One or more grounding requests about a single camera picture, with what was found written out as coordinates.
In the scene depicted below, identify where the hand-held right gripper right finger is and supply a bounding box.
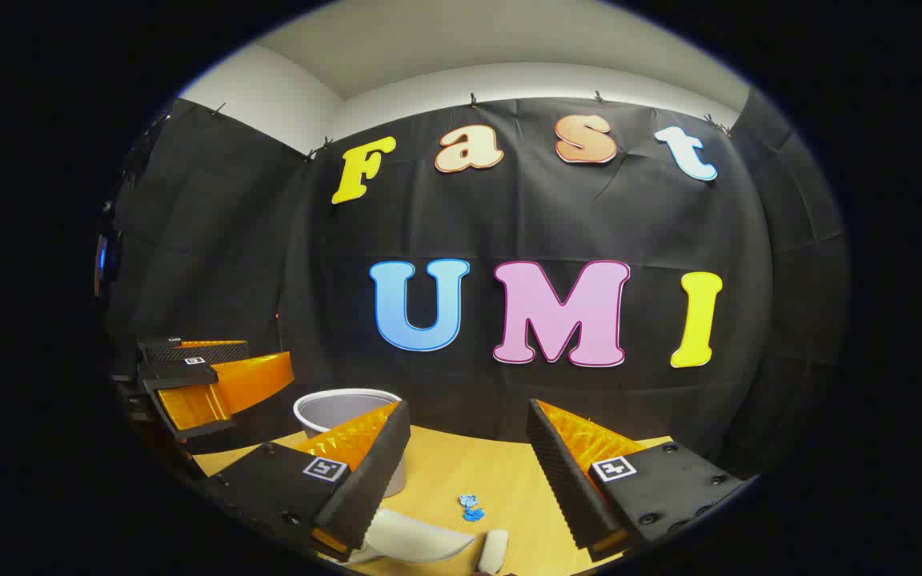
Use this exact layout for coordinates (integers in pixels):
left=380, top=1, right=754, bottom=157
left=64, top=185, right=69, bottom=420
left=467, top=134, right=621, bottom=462
left=527, top=398, right=758, bottom=561

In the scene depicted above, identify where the dark device with blue light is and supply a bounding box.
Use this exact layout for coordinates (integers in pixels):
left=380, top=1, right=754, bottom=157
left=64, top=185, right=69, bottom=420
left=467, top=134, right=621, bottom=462
left=94, top=204, right=124, bottom=301

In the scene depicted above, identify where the grey plastic dustpan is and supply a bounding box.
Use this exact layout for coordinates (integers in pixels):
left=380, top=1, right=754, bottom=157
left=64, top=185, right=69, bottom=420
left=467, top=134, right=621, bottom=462
left=345, top=508, right=478, bottom=565

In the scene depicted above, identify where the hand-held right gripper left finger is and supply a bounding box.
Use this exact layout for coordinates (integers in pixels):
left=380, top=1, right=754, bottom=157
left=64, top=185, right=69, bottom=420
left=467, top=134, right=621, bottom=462
left=203, top=400, right=412, bottom=561

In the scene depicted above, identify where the wooden desktop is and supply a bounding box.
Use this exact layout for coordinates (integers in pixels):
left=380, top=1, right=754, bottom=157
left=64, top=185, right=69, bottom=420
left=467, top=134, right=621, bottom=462
left=189, top=424, right=674, bottom=576

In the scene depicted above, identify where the grey garbage bin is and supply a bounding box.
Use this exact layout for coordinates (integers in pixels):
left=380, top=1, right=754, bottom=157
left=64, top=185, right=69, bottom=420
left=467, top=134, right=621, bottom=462
left=293, top=388, right=410, bottom=497

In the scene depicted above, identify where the small grey broom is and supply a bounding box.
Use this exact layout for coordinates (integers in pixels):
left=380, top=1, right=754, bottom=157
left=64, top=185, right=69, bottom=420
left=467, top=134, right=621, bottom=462
left=477, top=528, right=510, bottom=575

